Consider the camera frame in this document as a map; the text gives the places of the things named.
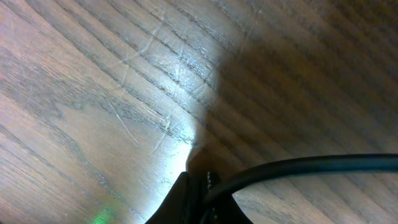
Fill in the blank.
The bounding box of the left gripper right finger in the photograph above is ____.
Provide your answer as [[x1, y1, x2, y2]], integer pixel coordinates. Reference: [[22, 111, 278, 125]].
[[198, 172, 252, 224]]

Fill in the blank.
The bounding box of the black usb cable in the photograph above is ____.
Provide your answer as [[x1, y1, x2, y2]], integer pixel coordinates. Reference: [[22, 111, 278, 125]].
[[198, 153, 398, 224]]

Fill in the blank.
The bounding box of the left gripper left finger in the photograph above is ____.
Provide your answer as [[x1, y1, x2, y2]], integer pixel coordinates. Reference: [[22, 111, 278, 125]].
[[146, 172, 194, 224]]

